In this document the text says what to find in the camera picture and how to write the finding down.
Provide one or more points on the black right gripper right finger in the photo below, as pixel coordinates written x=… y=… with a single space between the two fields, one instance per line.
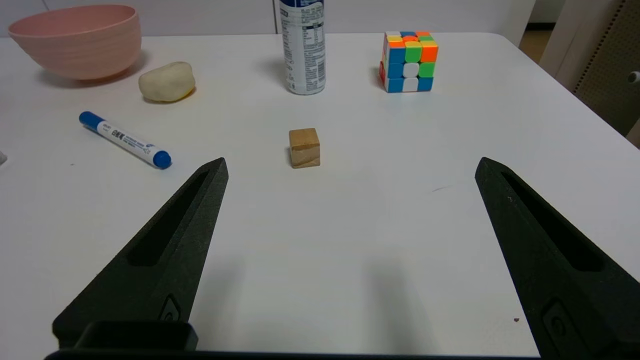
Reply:
x=555 y=260

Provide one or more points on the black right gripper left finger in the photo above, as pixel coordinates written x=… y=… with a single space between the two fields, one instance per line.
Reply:
x=165 y=260

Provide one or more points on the pink bowl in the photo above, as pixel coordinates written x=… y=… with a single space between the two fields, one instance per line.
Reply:
x=80 y=40

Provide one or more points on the blue white marker pen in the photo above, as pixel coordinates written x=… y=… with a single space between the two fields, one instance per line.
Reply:
x=125 y=139

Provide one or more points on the cream yellow soft lump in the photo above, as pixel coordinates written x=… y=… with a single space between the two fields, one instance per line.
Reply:
x=166 y=81

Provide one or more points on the wooden cube block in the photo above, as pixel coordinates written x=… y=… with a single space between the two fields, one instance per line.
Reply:
x=304 y=147

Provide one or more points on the beige perforated panel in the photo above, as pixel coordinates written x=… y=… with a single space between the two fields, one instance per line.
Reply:
x=607 y=60

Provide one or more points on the colourful puzzle cube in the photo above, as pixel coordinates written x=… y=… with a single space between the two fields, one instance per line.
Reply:
x=409 y=62

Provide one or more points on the white blue labelled can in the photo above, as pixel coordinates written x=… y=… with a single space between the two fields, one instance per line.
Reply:
x=303 y=50

